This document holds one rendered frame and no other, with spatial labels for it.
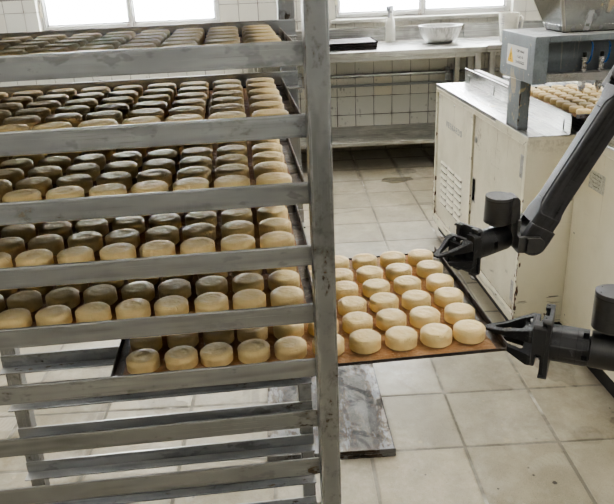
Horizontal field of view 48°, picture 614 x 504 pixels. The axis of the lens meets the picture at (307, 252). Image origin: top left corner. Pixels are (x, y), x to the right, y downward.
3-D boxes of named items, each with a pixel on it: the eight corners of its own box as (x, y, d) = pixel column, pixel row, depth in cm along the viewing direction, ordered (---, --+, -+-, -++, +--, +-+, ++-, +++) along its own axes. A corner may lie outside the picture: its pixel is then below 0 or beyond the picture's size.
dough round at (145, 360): (136, 380, 102) (134, 368, 101) (121, 366, 106) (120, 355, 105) (166, 367, 105) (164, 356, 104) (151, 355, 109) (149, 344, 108)
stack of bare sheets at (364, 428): (268, 363, 269) (267, 356, 268) (369, 356, 270) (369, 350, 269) (267, 464, 214) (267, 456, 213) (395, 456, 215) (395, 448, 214)
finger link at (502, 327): (490, 305, 112) (551, 314, 108) (487, 343, 114) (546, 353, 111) (482, 323, 106) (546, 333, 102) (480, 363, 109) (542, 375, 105)
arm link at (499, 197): (544, 253, 144) (528, 237, 152) (551, 200, 139) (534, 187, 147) (488, 255, 143) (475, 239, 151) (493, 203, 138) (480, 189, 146)
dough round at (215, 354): (194, 364, 105) (193, 353, 105) (213, 349, 109) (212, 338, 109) (221, 372, 103) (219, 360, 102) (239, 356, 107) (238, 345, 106)
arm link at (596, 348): (629, 381, 100) (629, 363, 105) (636, 339, 98) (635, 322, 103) (578, 372, 103) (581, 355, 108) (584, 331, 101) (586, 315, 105)
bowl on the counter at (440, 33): (422, 45, 497) (422, 27, 492) (414, 41, 527) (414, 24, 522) (467, 43, 498) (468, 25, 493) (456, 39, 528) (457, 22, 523)
